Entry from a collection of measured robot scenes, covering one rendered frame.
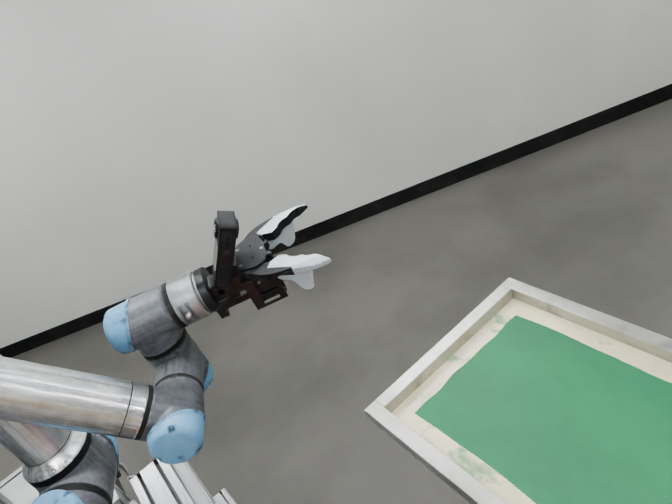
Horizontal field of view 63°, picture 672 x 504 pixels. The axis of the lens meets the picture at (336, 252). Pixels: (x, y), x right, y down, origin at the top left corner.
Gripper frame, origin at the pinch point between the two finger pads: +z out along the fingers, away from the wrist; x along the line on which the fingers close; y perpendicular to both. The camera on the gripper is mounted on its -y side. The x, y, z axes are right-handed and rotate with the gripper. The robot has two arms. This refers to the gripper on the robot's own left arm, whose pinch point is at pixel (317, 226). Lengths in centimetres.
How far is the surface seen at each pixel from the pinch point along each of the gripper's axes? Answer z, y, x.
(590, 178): 173, 195, -190
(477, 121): 134, 165, -260
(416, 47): 107, 101, -272
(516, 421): 23, 72, 3
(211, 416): -99, 188, -137
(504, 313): 38, 77, -30
